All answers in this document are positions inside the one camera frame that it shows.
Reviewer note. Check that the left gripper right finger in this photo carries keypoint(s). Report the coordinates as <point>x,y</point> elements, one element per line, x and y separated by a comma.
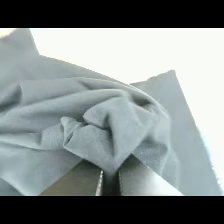
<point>146,181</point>

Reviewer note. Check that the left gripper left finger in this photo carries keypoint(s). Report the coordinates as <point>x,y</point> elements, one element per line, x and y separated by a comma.
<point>78,181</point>

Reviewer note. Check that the black garment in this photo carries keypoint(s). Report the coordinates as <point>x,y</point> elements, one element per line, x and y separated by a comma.
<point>100,126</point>

